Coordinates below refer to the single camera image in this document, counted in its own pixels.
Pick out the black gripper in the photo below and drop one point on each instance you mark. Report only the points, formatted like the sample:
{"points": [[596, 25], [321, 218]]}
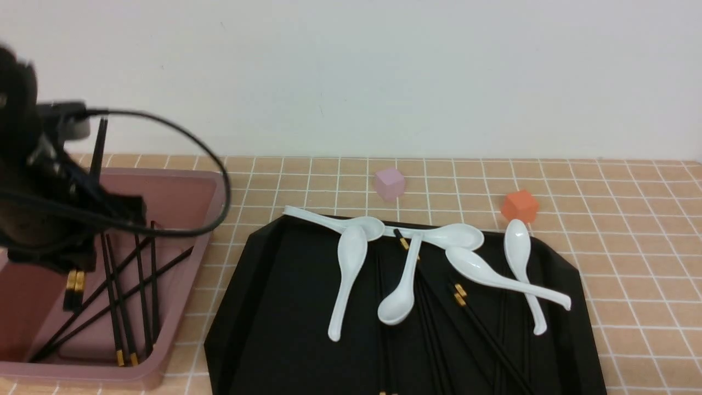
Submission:
{"points": [[45, 179]]}

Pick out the white spoon diagonal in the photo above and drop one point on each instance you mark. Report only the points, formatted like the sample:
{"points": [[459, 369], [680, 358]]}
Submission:
{"points": [[396, 307]]}

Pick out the black chopstick in bin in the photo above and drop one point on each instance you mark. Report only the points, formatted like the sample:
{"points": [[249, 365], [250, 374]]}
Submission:
{"points": [[155, 303], [143, 299], [125, 318], [95, 294], [116, 330], [134, 290]]}

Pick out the black tray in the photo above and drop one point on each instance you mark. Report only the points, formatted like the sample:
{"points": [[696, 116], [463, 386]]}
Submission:
{"points": [[269, 335]]}

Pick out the white spoon left vertical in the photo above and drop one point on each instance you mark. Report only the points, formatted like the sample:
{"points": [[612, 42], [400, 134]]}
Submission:
{"points": [[351, 253]]}

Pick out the white spoon top left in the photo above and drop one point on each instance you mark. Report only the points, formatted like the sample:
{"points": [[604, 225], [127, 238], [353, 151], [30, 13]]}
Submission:
{"points": [[372, 227]]}

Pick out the pink cube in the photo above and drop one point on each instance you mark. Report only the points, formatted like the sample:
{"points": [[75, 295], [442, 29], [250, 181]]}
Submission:
{"points": [[389, 183]]}

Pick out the black chopstick gold band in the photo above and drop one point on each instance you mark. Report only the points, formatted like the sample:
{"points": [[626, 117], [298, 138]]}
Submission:
{"points": [[436, 359]]}

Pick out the black chopstick on tray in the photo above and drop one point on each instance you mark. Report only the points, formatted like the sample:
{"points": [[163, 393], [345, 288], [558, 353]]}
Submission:
{"points": [[387, 380]]}

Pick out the white spoon top centre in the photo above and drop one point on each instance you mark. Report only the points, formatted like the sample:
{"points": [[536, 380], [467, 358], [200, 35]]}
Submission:
{"points": [[453, 235]]}

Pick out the white spoon right long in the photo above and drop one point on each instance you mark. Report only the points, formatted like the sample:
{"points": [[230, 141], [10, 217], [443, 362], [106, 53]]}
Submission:
{"points": [[473, 267]]}

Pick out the white spoon far right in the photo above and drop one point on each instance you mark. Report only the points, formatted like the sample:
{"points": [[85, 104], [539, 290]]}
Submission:
{"points": [[517, 248]]}

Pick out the orange cube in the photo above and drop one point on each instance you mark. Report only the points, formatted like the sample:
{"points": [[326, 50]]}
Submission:
{"points": [[521, 205]]}

